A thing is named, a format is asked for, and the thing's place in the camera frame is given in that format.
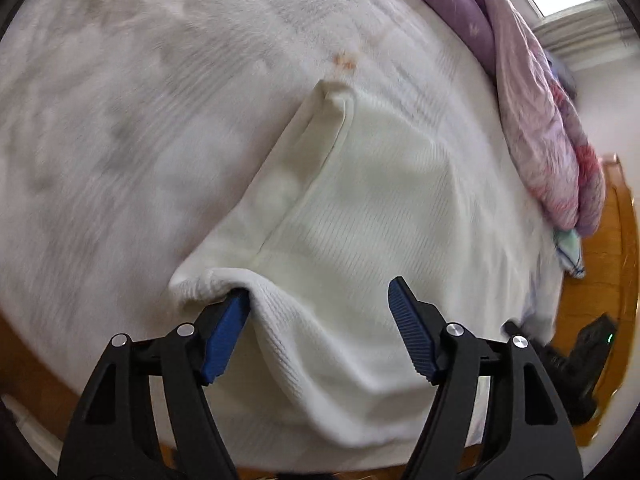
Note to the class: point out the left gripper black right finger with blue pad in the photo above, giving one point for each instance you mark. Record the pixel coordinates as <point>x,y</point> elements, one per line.
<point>495,414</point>

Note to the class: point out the wooden headboard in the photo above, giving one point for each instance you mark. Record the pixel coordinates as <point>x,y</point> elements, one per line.
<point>611,287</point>

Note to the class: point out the white knit cardigan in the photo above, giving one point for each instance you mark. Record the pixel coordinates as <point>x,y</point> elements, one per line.
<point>353,195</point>

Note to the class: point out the purple floral quilt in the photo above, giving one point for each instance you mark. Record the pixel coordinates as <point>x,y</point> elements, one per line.
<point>546,141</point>

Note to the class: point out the right grey curtain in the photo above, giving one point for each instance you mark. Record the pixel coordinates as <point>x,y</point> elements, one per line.
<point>591,34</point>

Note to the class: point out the white fluffy bed blanket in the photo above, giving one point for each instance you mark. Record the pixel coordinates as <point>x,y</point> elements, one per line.
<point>131,128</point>

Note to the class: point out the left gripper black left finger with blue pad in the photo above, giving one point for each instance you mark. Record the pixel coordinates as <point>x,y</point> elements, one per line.
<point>113,432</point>

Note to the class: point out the light blue pillow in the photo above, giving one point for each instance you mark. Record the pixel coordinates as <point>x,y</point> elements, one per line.
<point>568,246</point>

